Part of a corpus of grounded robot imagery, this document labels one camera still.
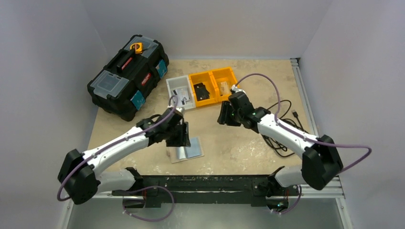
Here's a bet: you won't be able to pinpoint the right yellow plastic bin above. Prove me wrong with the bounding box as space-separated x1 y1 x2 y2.
211 67 237 102

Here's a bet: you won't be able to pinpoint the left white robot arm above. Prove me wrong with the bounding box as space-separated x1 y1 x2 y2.
57 107 191 205

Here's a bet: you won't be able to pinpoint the black and white cards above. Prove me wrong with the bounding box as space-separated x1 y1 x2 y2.
172 88 192 106

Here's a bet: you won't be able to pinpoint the black plastic toolbox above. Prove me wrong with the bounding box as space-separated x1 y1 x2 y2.
87 34 169 122

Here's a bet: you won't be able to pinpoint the middle yellow plastic bin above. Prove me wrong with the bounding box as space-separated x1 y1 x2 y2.
189 71 219 107

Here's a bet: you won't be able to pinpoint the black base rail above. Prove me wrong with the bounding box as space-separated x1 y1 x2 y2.
112 175 299 209

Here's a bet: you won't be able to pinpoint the yellow plastic bin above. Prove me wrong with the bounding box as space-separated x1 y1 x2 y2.
211 67 237 102
189 71 219 107

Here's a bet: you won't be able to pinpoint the white plastic bin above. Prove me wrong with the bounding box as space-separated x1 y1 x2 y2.
166 75 196 110

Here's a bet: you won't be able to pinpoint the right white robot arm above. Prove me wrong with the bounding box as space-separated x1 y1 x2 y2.
217 87 343 190

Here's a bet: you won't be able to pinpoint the gold credit card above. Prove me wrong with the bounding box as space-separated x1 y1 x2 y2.
218 81 231 96

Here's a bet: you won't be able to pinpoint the yellow tape measure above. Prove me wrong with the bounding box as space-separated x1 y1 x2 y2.
129 42 143 54

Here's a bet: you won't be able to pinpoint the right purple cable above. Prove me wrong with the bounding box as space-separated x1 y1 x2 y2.
234 73 373 216

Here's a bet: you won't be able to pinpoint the black usb cable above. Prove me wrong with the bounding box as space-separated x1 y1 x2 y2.
261 100 309 158

